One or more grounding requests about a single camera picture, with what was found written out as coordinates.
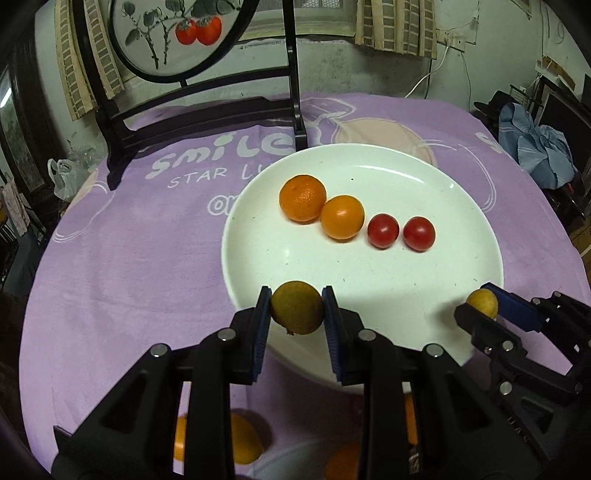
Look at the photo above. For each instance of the light blue cloth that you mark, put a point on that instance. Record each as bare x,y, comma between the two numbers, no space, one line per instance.
540,147

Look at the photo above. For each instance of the purple printed tablecloth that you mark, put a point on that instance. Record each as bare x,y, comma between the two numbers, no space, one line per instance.
138,258

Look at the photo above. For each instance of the olive yellow round fruit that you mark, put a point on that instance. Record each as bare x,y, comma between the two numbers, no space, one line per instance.
297,307

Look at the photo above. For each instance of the large orange mandarin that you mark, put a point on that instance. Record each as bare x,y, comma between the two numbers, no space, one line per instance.
302,198

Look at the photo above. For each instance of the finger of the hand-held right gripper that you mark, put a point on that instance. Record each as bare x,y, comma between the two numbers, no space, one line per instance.
485,330
517,309

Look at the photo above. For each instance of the black monitor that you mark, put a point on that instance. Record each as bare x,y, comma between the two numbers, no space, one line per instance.
568,115

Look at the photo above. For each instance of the beige checked curtain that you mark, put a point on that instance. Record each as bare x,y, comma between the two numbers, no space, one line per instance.
397,23
74,69

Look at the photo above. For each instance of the black wooden chair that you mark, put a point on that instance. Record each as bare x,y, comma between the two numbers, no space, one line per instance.
152,27

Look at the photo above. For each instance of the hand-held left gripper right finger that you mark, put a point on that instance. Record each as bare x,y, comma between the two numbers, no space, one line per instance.
328,323

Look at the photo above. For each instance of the white wall socket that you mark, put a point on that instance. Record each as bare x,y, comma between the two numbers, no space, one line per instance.
450,38

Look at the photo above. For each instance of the cardboard box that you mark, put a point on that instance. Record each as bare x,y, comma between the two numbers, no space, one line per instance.
556,71

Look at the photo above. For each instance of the small yellow round fruit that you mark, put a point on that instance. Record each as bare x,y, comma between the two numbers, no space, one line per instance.
482,303

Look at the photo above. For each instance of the black hat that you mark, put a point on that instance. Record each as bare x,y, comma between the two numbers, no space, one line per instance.
489,108

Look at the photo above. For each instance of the white plastic bag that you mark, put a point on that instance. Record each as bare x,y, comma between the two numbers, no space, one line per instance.
67,177

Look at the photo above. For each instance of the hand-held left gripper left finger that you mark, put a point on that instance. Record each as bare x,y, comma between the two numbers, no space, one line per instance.
264,318

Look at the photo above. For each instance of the red cherry tomato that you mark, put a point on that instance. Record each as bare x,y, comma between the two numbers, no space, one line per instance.
419,233
383,230

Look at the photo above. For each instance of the smooth orange mandarin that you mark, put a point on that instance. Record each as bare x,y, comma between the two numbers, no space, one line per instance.
342,217

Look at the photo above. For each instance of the white round plate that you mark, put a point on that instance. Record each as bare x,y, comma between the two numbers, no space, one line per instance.
360,277

